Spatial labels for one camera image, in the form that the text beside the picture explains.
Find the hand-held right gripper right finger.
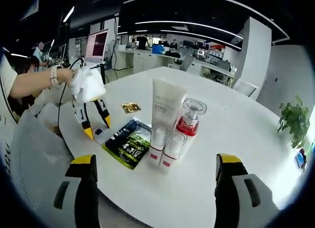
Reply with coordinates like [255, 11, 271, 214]
[214, 153, 281, 228]

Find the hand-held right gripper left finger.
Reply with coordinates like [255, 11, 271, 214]
[45, 154, 101, 228]

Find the small white blue skincare sachet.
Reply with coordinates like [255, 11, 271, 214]
[94, 127, 110, 144]

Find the gold skincare sachet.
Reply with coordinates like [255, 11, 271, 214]
[122, 101, 142, 114]

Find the green black skincare sachet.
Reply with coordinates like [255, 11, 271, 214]
[101, 117, 152, 171]

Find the white skincare tube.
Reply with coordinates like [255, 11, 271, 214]
[151, 78, 188, 140]

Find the red collar skincare bottle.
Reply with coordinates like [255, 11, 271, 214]
[176, 98, 207, 155]

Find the person's left hand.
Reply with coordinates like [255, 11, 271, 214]
[58, 68, 74, 85]

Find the black laptop stand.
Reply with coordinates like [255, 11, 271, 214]
[97, 62, 109, 85]

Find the white wristwatch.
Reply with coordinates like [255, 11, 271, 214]
[50, 65, 63, 89]

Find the white cloth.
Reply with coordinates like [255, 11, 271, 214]
[29, 89, 74, 135]

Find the white mesh office chair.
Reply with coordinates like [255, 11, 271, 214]
[11, 112, 153, 228]

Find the white office counter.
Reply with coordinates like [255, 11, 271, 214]
[118, 49, 188, 73]

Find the blue packet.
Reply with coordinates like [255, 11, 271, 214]
[295, 149, 308, 169]

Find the potted green plant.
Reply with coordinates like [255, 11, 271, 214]
[277, 95, 310, 150]

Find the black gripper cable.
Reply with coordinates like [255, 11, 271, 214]
[57, 57, 87, 137]

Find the white frame chair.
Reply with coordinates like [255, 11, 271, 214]
[232, 78, 259, 98]

